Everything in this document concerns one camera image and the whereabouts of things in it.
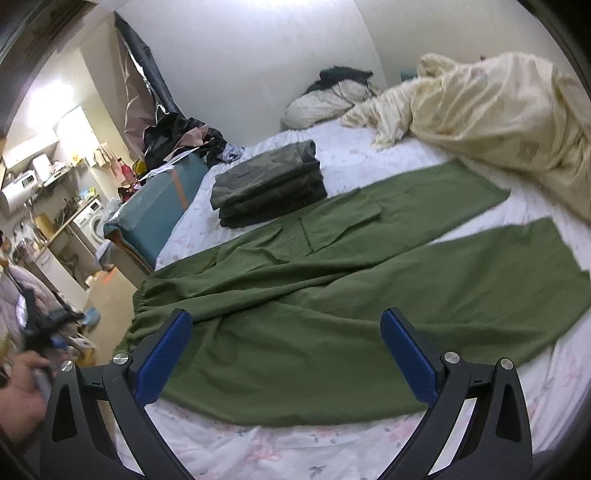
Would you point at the white striped pillow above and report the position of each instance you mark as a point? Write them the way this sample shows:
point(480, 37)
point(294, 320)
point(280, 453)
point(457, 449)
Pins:
point(323, 105)

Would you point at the cream yellow duvet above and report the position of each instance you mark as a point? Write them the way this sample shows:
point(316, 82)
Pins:
point(515, 111)

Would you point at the person's left hand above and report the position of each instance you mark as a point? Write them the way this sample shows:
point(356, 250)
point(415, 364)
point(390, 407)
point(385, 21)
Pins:
point(22, 405)

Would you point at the dark clothes on pillow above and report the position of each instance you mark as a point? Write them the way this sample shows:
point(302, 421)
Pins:
point(332, 76)

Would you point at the green pants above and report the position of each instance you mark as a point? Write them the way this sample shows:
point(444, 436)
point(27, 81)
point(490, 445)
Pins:
point(285, 327)

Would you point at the white water heater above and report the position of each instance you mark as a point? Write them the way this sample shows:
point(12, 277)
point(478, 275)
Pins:
point(18, 192)

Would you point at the dark hanging curtain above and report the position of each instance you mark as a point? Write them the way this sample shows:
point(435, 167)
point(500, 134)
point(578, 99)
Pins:
point(148, 97)

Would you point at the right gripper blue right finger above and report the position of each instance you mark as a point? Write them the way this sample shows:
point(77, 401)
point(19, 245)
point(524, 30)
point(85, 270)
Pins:
point(497, 442)

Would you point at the floral white bed sheet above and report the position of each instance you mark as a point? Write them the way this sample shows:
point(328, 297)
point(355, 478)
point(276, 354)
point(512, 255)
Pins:
point(555, 383)

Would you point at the pile of dark clothes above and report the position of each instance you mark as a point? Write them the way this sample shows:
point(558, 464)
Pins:
point(174, 134)

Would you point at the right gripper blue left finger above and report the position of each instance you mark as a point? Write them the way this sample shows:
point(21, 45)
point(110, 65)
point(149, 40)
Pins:
point(75, 441)

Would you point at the white washing machine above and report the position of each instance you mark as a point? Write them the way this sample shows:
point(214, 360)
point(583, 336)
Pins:
point(85, 224)

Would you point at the folded camouflage pants stack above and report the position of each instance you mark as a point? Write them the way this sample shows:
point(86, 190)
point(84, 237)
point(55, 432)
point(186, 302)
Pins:
point(270, 185)

